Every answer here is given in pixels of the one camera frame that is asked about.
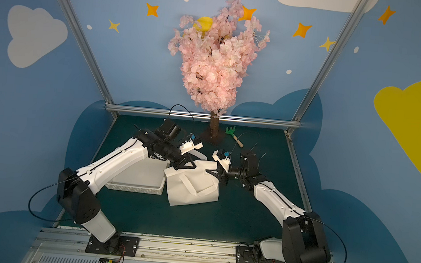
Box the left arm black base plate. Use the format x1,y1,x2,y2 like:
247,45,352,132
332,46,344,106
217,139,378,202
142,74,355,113
85,233,140,257

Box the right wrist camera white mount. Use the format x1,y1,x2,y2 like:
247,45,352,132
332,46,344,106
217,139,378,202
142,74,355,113
212,149,231,172

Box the white insulated delivery bag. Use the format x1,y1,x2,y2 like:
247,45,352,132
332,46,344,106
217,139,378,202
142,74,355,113
164,150,219,207

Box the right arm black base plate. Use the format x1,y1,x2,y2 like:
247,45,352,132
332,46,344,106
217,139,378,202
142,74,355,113
235,244,284,263

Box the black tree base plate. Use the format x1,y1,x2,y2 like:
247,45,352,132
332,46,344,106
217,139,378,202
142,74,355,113
200,128,225,146

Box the pink blossom artificial tree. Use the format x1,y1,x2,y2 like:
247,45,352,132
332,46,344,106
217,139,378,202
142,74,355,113
168,0,270,116

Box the brown artificial tree trunk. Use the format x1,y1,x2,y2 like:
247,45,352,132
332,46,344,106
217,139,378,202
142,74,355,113
209,112,219,139

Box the left aluminium frame post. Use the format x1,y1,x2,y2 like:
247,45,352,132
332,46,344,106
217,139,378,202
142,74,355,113
57,0,114,107

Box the aluminium frame post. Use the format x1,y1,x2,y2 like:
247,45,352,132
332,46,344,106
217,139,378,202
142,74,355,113
57,0,114,107
286,0,370,138

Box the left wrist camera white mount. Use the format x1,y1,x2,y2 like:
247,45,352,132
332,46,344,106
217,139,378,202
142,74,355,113
179,133,203,155

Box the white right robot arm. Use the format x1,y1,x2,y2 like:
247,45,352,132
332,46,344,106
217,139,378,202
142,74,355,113
212,149,331,263

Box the horizontal aluminium frame rail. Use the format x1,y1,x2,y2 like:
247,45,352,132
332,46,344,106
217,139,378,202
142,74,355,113
105,104,301,129

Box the right aluminium frame post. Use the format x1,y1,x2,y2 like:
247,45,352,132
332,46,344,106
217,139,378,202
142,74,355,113
286,0,370,138

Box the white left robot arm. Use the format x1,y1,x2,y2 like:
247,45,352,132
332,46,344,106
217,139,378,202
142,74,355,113
57,119,203,244

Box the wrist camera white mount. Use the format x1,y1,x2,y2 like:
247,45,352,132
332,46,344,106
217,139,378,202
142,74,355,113
212,149,231,172
179,133,203,155

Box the front aluminium mounting rail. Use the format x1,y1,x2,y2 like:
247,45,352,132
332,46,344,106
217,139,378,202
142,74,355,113
20,222,347,263

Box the green toy rake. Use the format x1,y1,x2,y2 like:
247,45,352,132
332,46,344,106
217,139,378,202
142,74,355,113
225,126,244,148

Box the white perforated plastic basket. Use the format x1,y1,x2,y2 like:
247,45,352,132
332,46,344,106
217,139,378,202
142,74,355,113
105,150,170,195

